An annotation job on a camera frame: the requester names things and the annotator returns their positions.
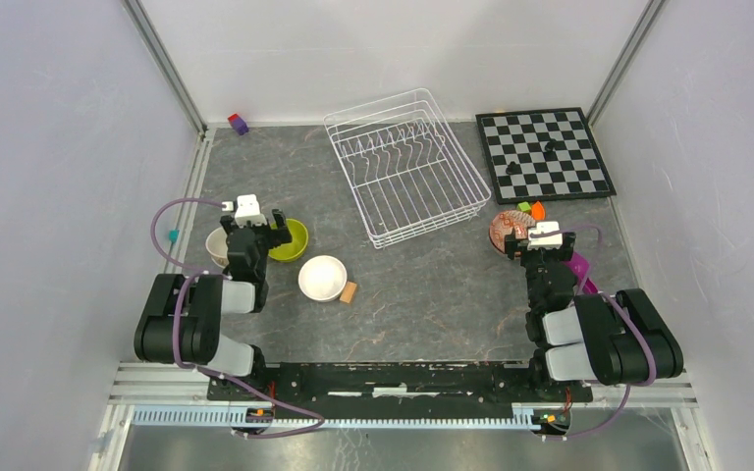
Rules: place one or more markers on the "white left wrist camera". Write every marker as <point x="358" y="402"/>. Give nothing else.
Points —
<point x="245" y="211"/>

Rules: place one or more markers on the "red purple toy block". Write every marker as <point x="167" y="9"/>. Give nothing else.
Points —
<point x="238" y="124"/>

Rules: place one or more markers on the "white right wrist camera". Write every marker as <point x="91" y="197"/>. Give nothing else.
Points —
<point x="545" y="235"/>

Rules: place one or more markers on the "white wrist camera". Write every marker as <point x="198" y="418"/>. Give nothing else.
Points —
<point x="245" y="211"/>
<point x="545" y="235"/>

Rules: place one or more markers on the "yellow bowl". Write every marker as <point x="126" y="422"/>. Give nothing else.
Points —
<point x="291" y="251"/>

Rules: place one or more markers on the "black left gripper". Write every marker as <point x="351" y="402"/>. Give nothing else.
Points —
<point x="277" y="236"/>

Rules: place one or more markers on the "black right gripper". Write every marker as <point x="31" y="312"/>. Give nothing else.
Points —
<point x="512" y="245"/>

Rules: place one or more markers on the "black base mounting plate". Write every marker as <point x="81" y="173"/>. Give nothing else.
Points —
<point x="408" y="390"/>

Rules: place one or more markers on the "white wire dish rack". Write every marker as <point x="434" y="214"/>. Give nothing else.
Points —
<point x="405" y="168"/>

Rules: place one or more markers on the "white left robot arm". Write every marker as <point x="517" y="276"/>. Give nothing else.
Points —
<point x="181" y="319"/>

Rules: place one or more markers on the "white smooth bowl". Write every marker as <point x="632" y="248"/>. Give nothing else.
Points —
<point x="322" y="278"/>

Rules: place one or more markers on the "magenta plastic object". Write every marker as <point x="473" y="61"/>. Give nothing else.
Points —
<point x="580" y="266"/>

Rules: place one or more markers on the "blue patterned bowl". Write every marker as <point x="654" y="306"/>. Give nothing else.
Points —
<point x="509" y="223"/>

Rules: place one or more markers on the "black white chessboard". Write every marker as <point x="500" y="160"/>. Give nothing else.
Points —
<point x="576" y="170"/>

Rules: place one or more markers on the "small wooden block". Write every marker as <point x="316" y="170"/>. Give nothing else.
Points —
<point x="348" y="292"/>

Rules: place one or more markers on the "orange toy block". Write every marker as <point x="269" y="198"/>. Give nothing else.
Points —
<point x="537" y="211"/>

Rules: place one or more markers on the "beige ceramic bowl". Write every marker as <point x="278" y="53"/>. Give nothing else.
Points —
<point x="216" y="247"/>

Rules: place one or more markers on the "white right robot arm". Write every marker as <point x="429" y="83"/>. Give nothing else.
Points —
<point x="584" y="334"/>

